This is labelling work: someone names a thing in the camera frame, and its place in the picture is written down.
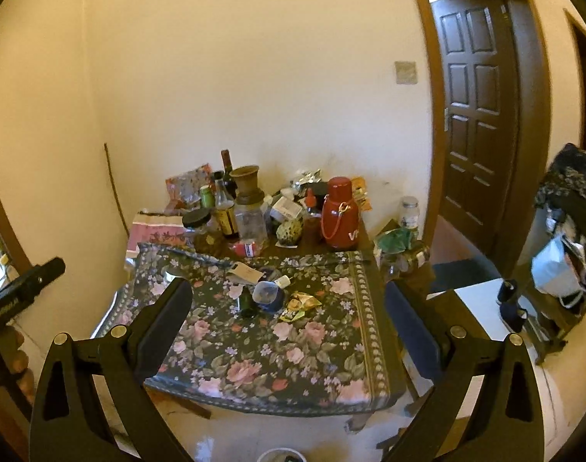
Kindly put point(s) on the wall switch plate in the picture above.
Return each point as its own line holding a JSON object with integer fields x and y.
{"x": 405, "y": 73}

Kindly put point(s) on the patterned pink gift bag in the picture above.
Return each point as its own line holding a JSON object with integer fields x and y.
{"x": 187, "y": 185}

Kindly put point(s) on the person's left hand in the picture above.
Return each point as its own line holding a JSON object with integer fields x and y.
{"x": 21, "y": 363}

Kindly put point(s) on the brown jar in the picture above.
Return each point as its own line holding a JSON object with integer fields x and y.
{"x": 312, "y": 232}

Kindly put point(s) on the white labelled jar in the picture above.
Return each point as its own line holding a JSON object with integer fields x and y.
{"x": 286, "y": 209}

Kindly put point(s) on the green plastic bag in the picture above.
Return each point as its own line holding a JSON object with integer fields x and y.
{"x": 394, "y": 241}

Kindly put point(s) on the small red capped bottle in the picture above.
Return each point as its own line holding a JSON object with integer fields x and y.
{"x": 312, "y": 202}

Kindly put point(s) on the dark wine bottle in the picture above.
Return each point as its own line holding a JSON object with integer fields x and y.
{"x": 226, "y": 163}

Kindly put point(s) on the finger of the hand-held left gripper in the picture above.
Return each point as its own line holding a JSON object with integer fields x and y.
{"x": 42, "y": 276}

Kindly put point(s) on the glass jar with coins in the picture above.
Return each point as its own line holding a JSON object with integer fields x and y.
{"x": 403, "y": 260}

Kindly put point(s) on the jar with black lid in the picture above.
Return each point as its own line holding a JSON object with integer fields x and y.
{"x": 199, "y": 231}

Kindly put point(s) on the brown clay vase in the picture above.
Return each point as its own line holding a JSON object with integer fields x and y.
{"x": 247, "y": 183}

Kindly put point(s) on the pink folded cloth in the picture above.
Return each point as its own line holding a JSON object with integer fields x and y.
{"x": 158, "y": 233}

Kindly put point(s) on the floral tablecloth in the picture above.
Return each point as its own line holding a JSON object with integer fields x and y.
{"x": 273, "y": 346}

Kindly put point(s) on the dark patterned cloth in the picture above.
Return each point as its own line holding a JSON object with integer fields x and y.
{"x": 572, "y": 173}

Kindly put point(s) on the brown panelled door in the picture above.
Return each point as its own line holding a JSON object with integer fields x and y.
{"x": 471, "y": 120}

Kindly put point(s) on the thin wooden stick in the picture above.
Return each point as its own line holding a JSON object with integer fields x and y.
{"x": 114, "y": 178}

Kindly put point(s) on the clear bottle yellow label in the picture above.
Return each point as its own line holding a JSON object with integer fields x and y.
{"x": 225, "y": 220}

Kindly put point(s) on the white plastic bag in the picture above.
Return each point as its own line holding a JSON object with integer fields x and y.
{"x": 555, "y": 269}

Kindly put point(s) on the green capped bottle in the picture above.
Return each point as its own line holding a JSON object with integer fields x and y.
{"x": 206, "y": 197}

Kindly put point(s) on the black shoe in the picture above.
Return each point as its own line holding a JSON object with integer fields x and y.
{"x": 510, "y": 305}

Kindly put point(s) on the green custard apple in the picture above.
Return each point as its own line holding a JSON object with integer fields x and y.
{"x": 289, "y": 231}

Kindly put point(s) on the beige paper card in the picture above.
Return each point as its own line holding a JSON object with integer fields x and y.
{"x": 247, "y": 272}

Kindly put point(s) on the small white bottle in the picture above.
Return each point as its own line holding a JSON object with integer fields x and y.
{"x": 282, "y": 281}

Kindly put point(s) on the wooden rack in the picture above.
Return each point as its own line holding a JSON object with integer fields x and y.
{"x": 562, "y": 317}

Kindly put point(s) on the silver foil bag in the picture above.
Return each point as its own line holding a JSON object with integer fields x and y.
{"x": 305, "y": 178}

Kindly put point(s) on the red thermos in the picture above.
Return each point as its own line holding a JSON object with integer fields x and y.
{"x": 341, "y": 221}

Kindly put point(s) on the yellow wrapper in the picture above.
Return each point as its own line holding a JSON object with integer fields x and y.
{"x": 300, "y": 304}

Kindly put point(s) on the small red box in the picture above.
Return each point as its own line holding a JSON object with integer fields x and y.
{"x": 246, "y": 249}

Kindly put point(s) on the white bucket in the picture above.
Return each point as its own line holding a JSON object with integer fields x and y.
{"x": 273, "y": 456}

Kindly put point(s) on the wooden stool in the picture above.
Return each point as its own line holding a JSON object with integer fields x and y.
{"x": 476, "y": 303}

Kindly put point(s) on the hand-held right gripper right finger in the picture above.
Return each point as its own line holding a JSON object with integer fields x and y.
{"x": 409, "y": 329}

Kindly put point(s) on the small dark green bottle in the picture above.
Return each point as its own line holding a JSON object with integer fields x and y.
{"x": 247, "y": 303}

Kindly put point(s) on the wooden table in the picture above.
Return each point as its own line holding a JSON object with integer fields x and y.
{"x": 418, "y": 276}

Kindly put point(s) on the large clear glass jar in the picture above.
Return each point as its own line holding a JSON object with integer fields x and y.
{"x": 251, "y": 224}

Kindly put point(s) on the orange packet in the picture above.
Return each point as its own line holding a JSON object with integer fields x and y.
{"x": 363, "y": 195}

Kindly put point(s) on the blue wrapper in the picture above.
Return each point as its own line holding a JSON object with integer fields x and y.
{"x": 269, "y": 298}

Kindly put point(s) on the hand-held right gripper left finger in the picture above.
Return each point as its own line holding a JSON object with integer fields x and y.
{"x": 162, "y": 329}

